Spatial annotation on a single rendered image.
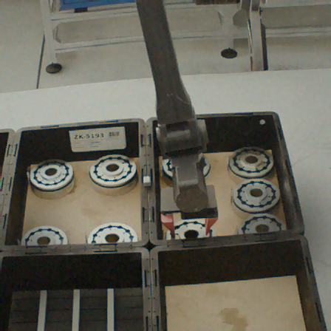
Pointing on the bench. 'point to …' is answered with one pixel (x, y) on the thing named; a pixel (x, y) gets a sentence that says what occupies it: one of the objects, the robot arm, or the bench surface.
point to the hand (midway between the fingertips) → (190, 231)
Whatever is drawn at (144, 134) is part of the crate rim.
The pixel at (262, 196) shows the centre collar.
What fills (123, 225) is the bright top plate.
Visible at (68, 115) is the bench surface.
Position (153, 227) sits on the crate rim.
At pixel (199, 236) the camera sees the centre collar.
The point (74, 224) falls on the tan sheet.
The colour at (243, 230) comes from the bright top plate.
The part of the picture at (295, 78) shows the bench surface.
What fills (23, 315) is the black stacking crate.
